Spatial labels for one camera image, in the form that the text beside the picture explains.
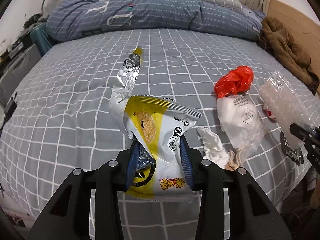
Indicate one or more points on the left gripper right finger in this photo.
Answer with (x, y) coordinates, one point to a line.
(205, 176)

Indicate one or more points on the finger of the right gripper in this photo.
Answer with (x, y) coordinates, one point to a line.
(303, 133)

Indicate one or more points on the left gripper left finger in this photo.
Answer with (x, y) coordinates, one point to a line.
(114, 176)

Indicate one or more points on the black snack wrapper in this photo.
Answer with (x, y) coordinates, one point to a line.
(295, 155)

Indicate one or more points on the white tissue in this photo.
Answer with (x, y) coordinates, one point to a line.
(213, 147)

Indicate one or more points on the clear bubble wrap bag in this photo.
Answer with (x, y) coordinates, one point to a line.
(286, 106)

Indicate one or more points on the yellow white snack bag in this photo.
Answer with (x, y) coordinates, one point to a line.
(157, 124)

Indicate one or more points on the clear mask package bag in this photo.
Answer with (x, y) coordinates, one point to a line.
(240, 120)

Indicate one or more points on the red plastic bag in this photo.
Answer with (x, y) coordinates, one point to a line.
(236, 81)

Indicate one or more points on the brown paper tag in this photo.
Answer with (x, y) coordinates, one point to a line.
(234, 161)

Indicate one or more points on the brown fleece jacket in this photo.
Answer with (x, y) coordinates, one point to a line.
(276, 39)

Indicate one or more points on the grey checked bed sheet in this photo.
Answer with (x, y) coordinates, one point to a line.
(62, 127)

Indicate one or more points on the wooden headboard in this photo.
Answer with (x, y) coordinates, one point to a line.
(303, 29)

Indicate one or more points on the black charger on bed edge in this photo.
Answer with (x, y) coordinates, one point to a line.
(10, 108)

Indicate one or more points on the grey suitcase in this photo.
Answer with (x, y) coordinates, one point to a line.
(16, 71)

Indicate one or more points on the teal plastic crate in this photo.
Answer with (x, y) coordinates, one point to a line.
(42, 39)

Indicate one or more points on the blue striped duvet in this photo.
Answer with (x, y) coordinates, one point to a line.
(73, 19)

